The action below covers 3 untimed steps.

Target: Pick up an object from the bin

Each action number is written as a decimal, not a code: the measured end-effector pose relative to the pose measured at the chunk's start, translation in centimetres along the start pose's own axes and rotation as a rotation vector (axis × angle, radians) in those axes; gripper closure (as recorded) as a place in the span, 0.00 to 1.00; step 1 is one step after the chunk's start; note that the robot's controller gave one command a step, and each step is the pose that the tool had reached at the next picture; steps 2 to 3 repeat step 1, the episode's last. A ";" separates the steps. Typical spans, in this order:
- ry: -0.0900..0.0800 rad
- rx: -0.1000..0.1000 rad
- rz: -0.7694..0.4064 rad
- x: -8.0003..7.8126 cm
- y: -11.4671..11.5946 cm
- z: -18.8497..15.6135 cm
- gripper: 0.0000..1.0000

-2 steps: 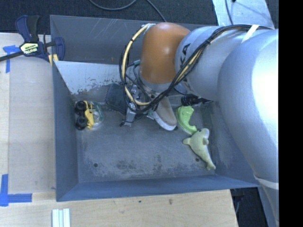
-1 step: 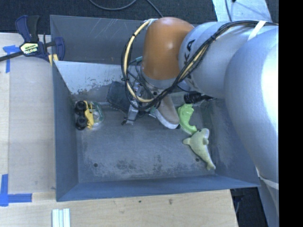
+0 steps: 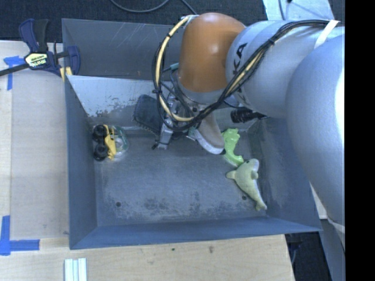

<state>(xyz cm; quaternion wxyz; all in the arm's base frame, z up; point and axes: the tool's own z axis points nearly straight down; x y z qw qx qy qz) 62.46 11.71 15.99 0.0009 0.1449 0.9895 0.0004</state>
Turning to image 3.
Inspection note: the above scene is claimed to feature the clear glass cup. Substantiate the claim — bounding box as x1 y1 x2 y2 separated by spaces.
112 125 130 158

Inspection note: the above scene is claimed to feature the grey metal bin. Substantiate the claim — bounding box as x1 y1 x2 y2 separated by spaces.
60 18 323 251

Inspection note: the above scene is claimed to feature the yellow toy car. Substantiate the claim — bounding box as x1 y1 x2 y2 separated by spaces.
91 124 118 162

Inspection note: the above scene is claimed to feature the bright green toy frog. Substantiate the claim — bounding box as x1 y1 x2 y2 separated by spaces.
220 128 245 167

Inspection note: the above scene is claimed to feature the pale green toy dolphin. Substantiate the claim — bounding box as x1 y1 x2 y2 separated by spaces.
226 158 268 212

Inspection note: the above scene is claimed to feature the pale wood board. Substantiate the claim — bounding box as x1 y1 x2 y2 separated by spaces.
10 68 71 241

